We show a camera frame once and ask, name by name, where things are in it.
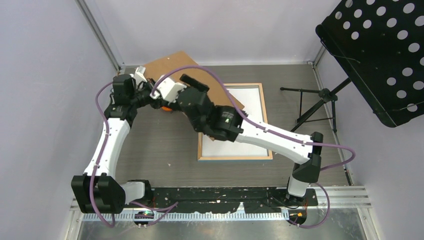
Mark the brown backing board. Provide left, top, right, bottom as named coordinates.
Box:
left=142, top=50, right=246, bottom=142

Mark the orange flower photo print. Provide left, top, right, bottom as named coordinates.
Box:
left=202, top=87, right=269, bottom=157

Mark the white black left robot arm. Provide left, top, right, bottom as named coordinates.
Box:
left=71, top=73, right=154, bottom=214

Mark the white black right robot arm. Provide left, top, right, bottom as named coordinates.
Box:
left=176, top=74, right=324, bottom=205

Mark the black music stand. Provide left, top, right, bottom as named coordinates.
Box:
left=296, top=0, right=424, bottom=128

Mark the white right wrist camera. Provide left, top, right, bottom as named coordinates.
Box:
left=150, top=77, right=187, bottom=103

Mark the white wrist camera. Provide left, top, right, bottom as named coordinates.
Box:
left=133, top=65, right=147, bottom=84
left=150, top=77, right=187, bottom=103

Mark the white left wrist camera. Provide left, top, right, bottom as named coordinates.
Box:
left=133, top=65, right=147, bottom=84

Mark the light wooden picture frame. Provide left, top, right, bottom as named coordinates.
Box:
left=197, top=82, right=274, bottom=162

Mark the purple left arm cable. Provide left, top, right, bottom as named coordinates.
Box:
left=89, top=81, right=180, bottom=229

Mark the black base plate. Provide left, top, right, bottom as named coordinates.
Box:
left=135, top=186, right=318, bottom=214

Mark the aluminium front rail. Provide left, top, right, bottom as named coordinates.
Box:
left=69, top=186, right=373, bottom=222

